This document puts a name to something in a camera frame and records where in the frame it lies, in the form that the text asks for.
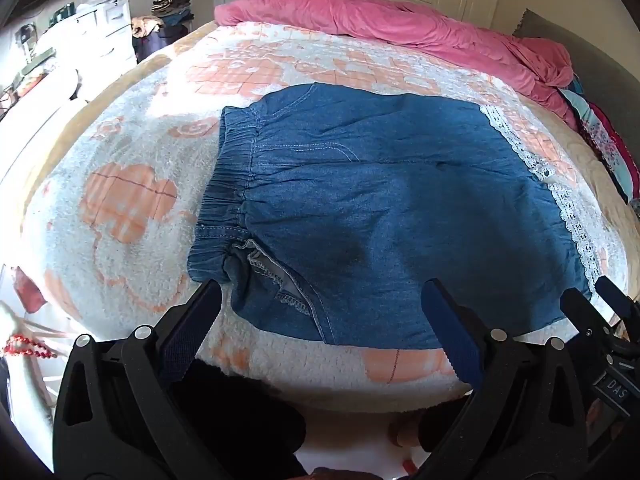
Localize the white drawer dresser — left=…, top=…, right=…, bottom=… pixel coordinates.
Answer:
left=47, top=0, right=139, bottom=68

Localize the white orange fleece blanket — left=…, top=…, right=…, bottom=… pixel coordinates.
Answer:
left=20, top=20, right=628, bottom=411

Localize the grey headboard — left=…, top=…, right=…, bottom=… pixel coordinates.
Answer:
left=512, top=9, right=640, bottom=196

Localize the pile of folded clothes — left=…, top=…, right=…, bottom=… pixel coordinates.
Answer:
left=135, top=27, right=188, bottom=65
left=150, top=0, right=195, bottom=28

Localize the teal floral pillow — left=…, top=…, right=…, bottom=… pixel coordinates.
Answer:
left=559, top=87, right=640, bottom=206

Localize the blue denim pants lace hem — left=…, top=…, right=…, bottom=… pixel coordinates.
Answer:
left=187, top=82, right=608, bottom=351

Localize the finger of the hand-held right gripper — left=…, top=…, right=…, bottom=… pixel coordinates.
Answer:
left=559, top=287, right=617, bottom=343
left=594, top=275, right=640, bottom=322

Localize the red bead string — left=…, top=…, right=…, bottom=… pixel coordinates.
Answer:
left=2, top=332, right=60, bottom=362

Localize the person's dark clothing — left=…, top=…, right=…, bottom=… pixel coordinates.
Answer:
left=187, top=360, right=307, bottom=480

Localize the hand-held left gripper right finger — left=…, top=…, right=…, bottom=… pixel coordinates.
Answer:
left=415, top=279, right=591, bottom=480

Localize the pink duvet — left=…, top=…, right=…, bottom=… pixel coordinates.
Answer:
left=214, top=0, right=581, bottom=133

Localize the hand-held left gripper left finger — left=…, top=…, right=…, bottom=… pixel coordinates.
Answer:
left=52, top=279, right=223, bottom=480

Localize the red cloth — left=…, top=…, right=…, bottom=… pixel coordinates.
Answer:
left=12, top=265, right=47, bottom=314

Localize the tan garment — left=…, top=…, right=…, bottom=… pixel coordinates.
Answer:
left=131, top=16, right=165, bottom=39

